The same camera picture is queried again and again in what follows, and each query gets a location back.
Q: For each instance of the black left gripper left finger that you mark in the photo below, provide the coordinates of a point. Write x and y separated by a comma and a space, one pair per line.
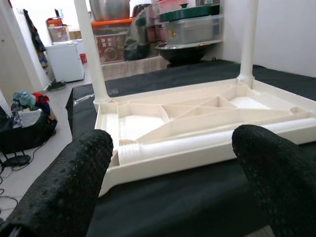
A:
61, 185

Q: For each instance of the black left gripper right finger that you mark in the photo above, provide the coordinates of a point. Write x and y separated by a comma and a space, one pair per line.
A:
279, 177

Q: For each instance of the black router with antennas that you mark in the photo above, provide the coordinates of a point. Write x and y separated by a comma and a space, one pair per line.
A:
17, 160

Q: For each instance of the black open bag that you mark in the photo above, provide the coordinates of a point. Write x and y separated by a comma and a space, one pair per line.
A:
24, 138

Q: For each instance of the white plastic bag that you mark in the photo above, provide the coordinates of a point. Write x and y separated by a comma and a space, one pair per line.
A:
29, 117

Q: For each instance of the red cloth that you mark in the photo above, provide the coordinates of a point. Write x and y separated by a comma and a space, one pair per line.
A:
40, 97

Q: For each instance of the dark green floor rag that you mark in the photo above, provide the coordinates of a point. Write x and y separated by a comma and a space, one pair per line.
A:
56, 85

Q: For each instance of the white plastic table top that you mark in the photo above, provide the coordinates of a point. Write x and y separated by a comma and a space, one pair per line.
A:
172, 168

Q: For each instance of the small white fridge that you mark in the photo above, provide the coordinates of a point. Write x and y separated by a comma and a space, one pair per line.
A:
64, 61

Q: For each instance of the beige woven cloth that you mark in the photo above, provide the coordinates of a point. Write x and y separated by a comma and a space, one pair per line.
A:
133, 67

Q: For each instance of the hanging dark clothes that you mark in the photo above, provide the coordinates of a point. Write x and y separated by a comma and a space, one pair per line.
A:
35, 39

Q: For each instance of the black round basin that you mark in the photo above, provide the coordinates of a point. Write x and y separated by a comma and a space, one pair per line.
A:
180, 54

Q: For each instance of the small black bag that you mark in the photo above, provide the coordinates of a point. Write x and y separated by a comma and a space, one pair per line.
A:
135, 42

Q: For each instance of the clear plastic storage box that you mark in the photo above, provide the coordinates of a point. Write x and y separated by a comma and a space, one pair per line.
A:
217, 27

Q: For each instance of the orange rimmed basin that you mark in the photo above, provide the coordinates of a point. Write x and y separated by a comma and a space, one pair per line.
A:
111, 22

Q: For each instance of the large metal pot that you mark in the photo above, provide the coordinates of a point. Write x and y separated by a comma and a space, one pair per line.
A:
108, 10

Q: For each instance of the green plastic tray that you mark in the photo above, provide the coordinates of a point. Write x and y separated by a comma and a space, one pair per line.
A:
187, 12

